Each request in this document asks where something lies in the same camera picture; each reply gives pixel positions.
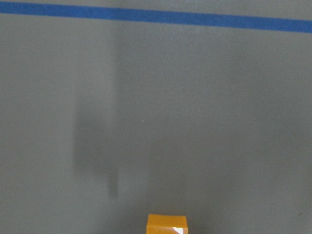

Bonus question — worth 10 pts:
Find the orange trapezoid block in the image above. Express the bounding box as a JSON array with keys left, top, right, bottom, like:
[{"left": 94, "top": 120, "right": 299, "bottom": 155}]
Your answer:
[{"left": 146, "top": 214, "right": 189, "bottom": 234}]

